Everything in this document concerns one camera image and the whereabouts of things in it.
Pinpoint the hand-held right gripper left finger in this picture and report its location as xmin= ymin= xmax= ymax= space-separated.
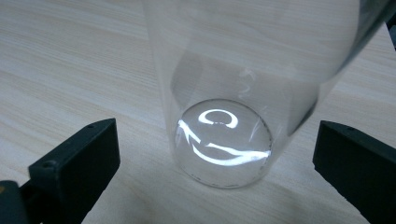
xmin=19 ymin=118 xmax=121 ymax=224

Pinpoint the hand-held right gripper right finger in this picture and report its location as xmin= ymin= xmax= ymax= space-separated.
xmin=312 ymin=120 xmax=396 ymax=224

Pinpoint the clear drinking glass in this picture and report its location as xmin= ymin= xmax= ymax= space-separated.
xmin=141 ymin=0 xmax=396 ymax=189

